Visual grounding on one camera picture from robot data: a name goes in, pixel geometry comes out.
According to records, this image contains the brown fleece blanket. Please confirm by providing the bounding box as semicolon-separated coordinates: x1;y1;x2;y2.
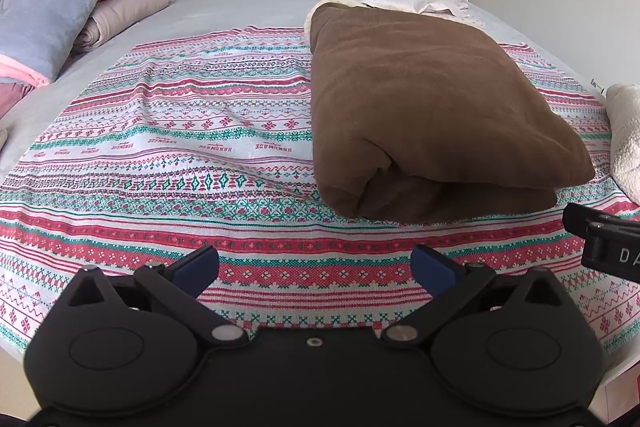
304;0;597;224

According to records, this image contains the pink pillow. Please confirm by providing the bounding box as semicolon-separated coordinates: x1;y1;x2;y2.
0;79;37;118

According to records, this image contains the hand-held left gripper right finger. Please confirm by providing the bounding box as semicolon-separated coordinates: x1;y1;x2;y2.
382;244;568;349

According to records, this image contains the beige pillow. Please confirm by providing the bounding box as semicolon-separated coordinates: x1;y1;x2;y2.
72;0;171;54

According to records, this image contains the patterned red green blanket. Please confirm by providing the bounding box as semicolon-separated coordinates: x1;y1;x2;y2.
0;26;640;358

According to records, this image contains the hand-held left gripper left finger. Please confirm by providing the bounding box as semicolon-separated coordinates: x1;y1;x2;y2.
64;244;251;349

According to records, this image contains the white fluffy blanket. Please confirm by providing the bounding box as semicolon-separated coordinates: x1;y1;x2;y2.
605;83;640;204

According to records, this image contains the grey bed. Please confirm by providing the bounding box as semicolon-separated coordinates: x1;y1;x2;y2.
0;0;640;380

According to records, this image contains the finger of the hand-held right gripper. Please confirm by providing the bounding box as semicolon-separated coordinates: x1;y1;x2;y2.
562;203;640;237

